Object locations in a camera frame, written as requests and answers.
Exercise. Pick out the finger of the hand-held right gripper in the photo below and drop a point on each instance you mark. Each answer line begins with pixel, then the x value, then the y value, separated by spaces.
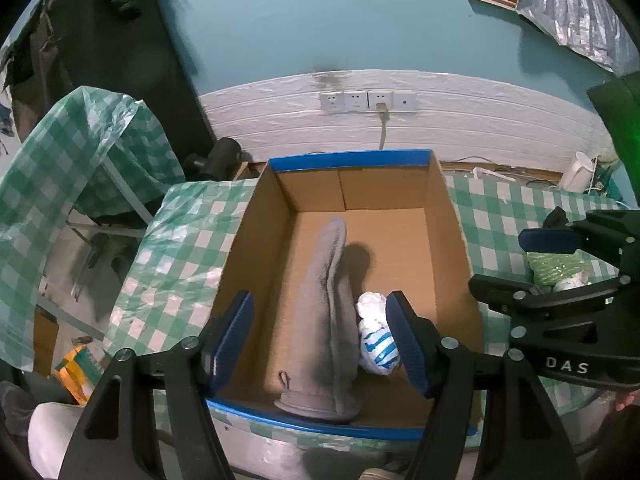
pixel 545 241
pixel 500 292

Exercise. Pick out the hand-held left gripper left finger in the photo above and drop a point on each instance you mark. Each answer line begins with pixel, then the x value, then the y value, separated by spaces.
pixel 234 331

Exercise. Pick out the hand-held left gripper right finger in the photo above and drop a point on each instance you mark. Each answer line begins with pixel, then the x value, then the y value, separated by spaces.
pixel 406 336

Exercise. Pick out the black knitted cloth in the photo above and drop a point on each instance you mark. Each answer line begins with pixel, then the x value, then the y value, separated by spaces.
pixel 556 219

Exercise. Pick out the green patterned cloth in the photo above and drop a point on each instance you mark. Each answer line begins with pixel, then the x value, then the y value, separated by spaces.
pixel 549 266

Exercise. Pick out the white blue-striped sock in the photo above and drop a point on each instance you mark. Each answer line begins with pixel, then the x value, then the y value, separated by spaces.
pixel 377 352

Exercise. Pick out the grey fleece sock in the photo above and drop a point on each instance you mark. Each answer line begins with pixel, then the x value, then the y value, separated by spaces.
pixel 325 320

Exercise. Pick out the blue-rimmed cardboard box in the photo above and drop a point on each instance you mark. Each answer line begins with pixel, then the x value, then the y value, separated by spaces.
pixel 400 240

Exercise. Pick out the white plastic strip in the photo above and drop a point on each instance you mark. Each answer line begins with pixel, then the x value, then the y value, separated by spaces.
pixel 492 174

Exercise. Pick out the green checkered tablecloth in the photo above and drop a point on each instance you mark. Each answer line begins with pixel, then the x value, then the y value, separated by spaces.
pixel 185 260

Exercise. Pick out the dark green panel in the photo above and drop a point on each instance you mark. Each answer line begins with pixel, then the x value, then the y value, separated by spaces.
pixel 620 125

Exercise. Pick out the orange yellow packet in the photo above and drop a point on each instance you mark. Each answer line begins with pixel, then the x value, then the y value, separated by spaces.
pixel 75 372

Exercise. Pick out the black cylindrical device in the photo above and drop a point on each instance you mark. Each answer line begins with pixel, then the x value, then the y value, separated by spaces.
pixel 222 157

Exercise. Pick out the silver tarp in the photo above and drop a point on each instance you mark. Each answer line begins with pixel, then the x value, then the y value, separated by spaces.
pixel 565 10

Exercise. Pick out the black hanging coat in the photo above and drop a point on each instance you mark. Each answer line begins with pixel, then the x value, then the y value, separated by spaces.
pixel 125 60

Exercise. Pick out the wide white wall socket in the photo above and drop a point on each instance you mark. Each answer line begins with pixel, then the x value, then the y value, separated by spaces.
pixel 402 101

